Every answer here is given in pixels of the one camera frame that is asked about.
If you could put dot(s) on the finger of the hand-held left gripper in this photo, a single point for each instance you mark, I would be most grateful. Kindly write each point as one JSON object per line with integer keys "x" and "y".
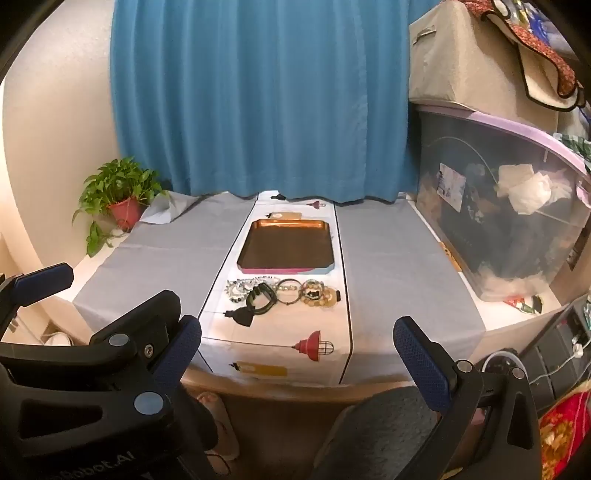
{"x": 138, "y": 323}
{"x": 41, "y": 282}

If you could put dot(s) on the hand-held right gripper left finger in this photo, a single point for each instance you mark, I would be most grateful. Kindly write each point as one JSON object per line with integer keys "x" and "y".
{"x": 179, "y": 350}

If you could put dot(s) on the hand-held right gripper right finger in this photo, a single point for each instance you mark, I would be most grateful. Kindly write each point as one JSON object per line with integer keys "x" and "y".
{"x": 420, "y": 364}

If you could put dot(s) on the wide gold bangle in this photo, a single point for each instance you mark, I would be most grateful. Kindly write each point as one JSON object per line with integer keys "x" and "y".
{"x": 290, "y": 281}

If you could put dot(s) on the copper tray pink blue rim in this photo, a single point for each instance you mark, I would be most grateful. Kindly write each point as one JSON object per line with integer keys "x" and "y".
{"x": 286, "y": 244}

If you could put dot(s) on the grey tablecloth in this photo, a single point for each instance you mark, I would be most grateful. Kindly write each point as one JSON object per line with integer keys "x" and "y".
{"x": 157, "y": 267}

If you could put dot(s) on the white round lamp base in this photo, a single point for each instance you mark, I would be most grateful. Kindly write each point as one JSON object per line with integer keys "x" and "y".
{"x": 57, "y": 339}

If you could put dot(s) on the round black white device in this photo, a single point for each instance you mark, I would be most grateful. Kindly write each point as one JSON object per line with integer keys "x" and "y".
{"x": 501, "y": 364}

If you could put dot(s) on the grey fluffy cushion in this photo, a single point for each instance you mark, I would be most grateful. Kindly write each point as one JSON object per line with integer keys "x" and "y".
{"x": 383, "y": 438}

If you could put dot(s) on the pink slipper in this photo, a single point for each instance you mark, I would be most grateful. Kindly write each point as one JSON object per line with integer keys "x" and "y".
{"x": 221, "y": 429}

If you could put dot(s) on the white lamp-print table runner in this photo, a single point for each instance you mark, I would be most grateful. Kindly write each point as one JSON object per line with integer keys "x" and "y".
{"x": 281, "y": 337}

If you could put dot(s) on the green potted plant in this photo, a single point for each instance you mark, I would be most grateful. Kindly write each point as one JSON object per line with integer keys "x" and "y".
{"x": 124, "y": 210}

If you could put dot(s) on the yellow patterned strip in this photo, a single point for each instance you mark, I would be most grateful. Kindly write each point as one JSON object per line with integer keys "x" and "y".
{"x": 451, "y": 258}

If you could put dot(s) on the red green packet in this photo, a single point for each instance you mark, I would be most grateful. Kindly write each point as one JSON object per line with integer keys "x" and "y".
{"x": 524, "y": 304}

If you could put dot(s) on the black power strip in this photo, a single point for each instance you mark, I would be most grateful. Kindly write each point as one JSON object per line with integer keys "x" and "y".
{"x": 558, "y": 332}

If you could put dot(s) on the white charger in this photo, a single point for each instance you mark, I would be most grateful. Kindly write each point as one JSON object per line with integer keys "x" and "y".
{"x": 577, "y": 345}

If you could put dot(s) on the red floral blanket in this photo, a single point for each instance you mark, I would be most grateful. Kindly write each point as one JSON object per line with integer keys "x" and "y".
{"x": 565, "y": 429}

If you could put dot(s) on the clear storage bin purple lid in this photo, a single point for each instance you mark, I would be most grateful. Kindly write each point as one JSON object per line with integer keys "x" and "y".
{"x": 508, "y": 207}

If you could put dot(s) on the blue curtain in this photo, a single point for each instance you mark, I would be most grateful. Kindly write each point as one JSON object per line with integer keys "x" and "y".
{"x": 258, "y": 92}

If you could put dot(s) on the green patterned cloth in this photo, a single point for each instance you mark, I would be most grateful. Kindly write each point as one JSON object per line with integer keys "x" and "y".
{"x": 575, "y": 145}

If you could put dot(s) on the beige fabric storage box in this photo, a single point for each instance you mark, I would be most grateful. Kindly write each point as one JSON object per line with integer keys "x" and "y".
{"x": 461, "y": 60}

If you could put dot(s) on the patterned cloth black trim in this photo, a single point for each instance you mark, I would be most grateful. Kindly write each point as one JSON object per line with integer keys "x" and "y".
{"x": 549, "y": 60}

